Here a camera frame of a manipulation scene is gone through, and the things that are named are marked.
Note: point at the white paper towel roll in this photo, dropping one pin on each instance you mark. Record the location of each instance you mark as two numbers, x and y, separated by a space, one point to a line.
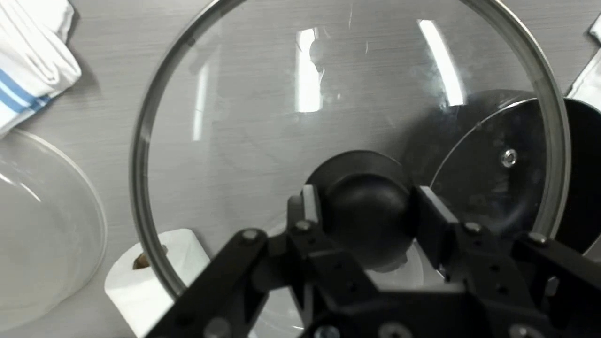
134 294

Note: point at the white towel with blue stripes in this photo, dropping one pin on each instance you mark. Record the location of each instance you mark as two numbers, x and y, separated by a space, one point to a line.
31 57

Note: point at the glass pot lid black knob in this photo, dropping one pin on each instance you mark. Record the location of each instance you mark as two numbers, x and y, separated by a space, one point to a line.
250 125

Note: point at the black cooking pot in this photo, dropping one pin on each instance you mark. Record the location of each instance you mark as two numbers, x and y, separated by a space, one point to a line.
585 175

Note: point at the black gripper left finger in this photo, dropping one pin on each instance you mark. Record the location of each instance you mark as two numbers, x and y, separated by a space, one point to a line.
250 288

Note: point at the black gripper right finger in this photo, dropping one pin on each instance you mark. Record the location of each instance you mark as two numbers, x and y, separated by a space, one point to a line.
519 282

